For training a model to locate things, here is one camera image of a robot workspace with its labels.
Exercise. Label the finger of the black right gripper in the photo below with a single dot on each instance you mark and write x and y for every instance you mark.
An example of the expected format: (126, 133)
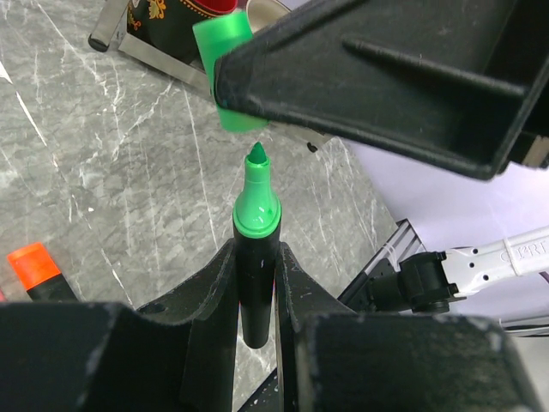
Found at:
(460, 85)

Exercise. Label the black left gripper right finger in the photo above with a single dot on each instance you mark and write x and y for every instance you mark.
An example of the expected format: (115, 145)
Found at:
(389, 362)

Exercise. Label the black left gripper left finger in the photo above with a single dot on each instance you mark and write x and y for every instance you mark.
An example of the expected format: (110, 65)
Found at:
(176, 353)

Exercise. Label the black green highlighter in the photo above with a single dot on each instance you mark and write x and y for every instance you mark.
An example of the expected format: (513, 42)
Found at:
(256, 219)

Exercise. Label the black orange highlighter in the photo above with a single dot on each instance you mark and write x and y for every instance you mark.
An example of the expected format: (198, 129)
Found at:
(39, 275)

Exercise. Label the green pen cap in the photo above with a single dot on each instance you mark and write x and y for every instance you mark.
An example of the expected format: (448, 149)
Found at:
(215, 39)

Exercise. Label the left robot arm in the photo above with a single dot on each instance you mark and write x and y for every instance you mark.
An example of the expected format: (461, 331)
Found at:
(425, 283)

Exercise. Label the beige bowl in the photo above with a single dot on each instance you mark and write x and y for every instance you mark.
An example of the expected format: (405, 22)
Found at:
(262, 13)

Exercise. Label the black floral mug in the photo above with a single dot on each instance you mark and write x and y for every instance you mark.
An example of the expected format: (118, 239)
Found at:
(167, 24)

